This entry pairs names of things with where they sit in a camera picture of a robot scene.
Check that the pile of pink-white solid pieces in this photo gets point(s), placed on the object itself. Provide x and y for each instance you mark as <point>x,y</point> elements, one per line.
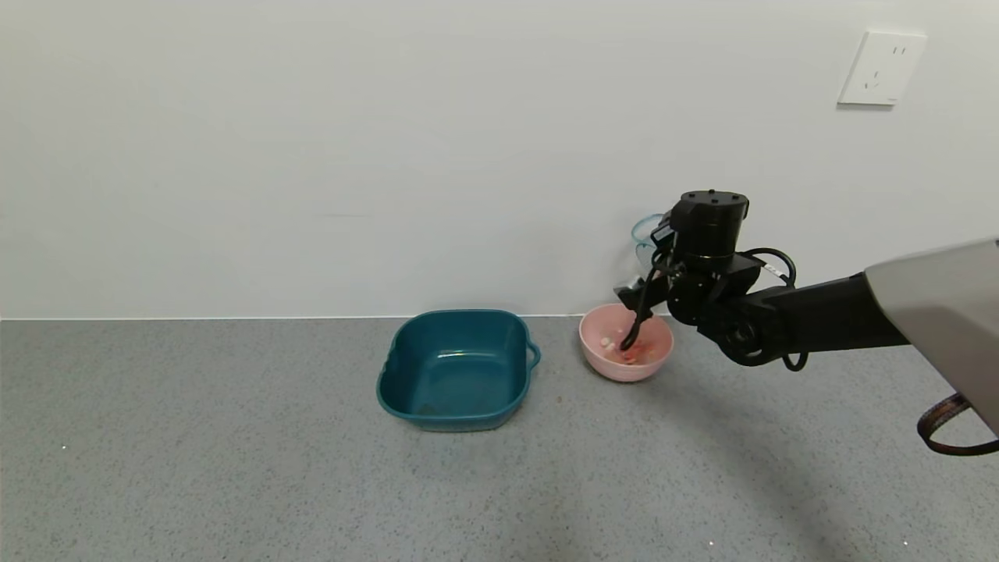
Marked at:
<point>607,342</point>

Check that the pink ribbed bowl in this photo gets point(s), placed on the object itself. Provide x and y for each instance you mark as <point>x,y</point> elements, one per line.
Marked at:
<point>609,367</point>

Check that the translucent blue ribbed plastic cup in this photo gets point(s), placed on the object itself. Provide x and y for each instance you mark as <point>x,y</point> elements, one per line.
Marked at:
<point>642,234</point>

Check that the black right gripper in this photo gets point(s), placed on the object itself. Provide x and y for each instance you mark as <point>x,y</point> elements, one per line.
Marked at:
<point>629,293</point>

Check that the teal square plastic basin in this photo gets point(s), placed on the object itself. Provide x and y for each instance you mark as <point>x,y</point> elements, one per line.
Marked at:
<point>456,375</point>

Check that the white wall power socket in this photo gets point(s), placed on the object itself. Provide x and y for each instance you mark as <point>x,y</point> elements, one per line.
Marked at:
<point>882,69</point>

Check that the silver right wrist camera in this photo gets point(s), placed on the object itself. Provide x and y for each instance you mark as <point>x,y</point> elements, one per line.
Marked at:
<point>631,295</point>

